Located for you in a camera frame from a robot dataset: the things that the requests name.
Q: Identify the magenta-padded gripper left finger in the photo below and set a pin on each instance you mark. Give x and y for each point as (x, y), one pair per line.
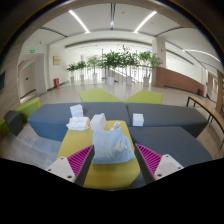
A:
(66, 166)

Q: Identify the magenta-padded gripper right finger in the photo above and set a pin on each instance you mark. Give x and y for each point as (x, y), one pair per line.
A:
(160, 165)

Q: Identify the light blue towel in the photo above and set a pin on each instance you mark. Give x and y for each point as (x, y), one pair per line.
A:
(110, 146)

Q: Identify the blue-grey upholstered bench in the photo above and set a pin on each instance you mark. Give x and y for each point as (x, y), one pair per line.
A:
(50, 116)
(166, 113)
(173, 143)

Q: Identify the yellow upholstered bench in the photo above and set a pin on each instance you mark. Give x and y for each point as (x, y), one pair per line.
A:
(76, 140)

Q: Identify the pink-white wrapped tissue pack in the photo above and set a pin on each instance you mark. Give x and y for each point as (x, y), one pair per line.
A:
(78, 123)

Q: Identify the small white box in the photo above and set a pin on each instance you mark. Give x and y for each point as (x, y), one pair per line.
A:
(138, 119)

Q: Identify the large white box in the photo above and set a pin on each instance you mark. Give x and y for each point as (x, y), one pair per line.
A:
(97, 121)

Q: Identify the white tissue pack stack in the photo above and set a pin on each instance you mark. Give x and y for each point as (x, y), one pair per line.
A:
(76, 110)

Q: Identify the small white-red tube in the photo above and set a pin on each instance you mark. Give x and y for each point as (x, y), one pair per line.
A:
(116, 125)

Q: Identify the lime green upholstered bench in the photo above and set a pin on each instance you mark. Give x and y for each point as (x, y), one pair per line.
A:
(98, 95)
(146, 97)
(28, 108)

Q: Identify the dark grey cube stool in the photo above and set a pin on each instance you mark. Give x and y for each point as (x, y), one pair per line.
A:
(13, 121)

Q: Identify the wooden bench with black legs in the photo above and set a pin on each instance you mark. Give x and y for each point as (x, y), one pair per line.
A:
(206, 106)

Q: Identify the red fire extinguisher box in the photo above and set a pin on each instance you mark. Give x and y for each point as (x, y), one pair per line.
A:
(56, 83)

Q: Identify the group of potted plants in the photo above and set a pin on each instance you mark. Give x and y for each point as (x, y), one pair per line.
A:
(115, 61)

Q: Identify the green exit sign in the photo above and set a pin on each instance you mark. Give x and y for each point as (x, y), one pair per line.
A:
(32, 51)

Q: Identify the group of ceiling lights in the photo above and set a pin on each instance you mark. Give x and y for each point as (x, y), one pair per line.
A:
(79, 21)

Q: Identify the black wall screen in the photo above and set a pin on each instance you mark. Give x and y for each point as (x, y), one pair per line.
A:
(2, 81)

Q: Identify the framed wall picture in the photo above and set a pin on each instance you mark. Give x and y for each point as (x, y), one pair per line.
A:
(56, 60)

